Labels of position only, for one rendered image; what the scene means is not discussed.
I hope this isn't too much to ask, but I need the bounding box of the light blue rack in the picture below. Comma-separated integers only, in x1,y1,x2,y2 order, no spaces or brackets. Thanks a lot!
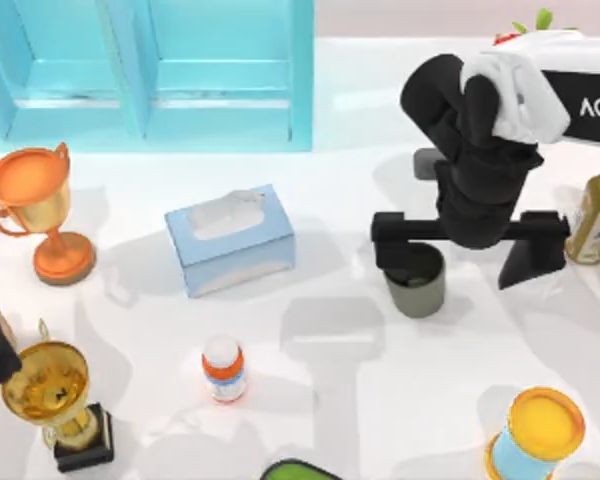
0,0,314,154

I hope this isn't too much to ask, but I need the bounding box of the light blue tissue box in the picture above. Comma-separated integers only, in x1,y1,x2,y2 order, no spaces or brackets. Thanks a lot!
163,183,298,301

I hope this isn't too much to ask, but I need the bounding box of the orange trophy cup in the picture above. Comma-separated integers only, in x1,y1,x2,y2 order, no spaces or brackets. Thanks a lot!
0,141,98,288

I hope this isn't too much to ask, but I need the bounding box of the grey rounded box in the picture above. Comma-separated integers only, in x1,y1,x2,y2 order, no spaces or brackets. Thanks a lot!
413,147,439,182

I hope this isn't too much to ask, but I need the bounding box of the gold trophy with black base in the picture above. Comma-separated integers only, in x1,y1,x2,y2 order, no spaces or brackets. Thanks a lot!
0,318,117,474

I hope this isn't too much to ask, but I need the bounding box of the green and black object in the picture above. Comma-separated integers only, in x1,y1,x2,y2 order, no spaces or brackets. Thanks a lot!
260,456,342,480

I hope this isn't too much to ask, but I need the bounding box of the yellow and blue can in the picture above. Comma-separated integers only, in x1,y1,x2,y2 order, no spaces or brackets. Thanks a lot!
484,385,588,480

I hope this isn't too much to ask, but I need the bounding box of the yellowish bottle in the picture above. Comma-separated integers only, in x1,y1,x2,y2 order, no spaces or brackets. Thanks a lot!
564,149,600,266

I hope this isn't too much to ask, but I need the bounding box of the plant with red pot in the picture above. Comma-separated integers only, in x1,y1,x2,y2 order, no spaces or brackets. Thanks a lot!
494,6,557,49

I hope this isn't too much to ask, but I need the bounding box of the white bottle with orange band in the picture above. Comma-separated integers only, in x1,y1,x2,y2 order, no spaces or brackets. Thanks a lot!
200,333,249,406

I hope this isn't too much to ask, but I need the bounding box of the grey-green cup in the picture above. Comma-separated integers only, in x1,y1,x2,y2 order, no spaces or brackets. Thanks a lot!
383,244,448,320

